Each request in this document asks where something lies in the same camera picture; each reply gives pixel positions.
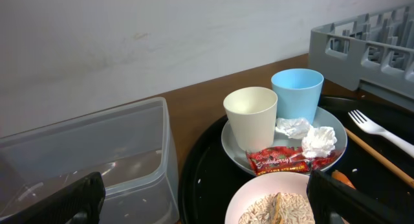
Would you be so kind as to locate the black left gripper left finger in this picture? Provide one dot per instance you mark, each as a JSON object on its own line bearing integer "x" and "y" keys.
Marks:
{"x": 79, "y": 202}

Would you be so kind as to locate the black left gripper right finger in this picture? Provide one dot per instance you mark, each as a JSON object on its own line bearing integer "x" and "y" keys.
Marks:
{"x": 332, "y": 201}

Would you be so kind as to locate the orange carrot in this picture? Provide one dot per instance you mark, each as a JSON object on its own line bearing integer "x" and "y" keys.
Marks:
{"x": 339, "y": 176}

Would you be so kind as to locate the cooked rice pile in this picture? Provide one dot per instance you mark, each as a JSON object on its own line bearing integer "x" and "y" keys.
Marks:
{"x": 295, "y": 209}

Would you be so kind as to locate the pink bowl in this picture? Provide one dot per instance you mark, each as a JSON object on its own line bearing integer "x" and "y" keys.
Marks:
{"x": 273, "y": 183}

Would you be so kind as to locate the white napkin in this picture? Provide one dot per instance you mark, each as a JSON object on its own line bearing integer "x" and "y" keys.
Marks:
{"x": 319, "y": 142}

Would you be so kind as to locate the red strawberry snack wrapper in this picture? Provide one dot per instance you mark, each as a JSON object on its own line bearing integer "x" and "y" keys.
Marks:
{"x": 285, "y": 159}

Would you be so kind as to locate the white tissue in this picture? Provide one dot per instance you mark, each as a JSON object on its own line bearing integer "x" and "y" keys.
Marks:
{"x": 295, "y": 128}

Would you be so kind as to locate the light blue plastic cup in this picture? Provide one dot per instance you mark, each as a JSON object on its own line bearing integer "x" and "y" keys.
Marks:
{"x": 298, "y": 92}

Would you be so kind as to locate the cream plastic cup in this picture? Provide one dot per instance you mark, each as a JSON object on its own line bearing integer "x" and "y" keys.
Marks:
{"x": 252, "y": 115}

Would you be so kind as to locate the brown food scrap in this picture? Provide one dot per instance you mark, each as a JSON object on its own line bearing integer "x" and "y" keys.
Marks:
{"x": 277, "y": 217}

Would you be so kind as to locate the clear plastic waste bin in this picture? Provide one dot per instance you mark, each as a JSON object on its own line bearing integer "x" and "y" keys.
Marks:
{"x": 131, "y": 146}

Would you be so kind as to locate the grey dishwasher rack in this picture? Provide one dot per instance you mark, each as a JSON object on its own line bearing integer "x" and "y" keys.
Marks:
{"x": 372, "y": 52}

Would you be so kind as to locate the wooden chopstick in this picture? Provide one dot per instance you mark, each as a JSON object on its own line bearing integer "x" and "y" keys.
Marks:
{"x": 388, "y": 164}

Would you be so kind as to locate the white plastic fork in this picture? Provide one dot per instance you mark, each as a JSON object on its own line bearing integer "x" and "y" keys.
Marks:
{"x": 371, "y": 127}

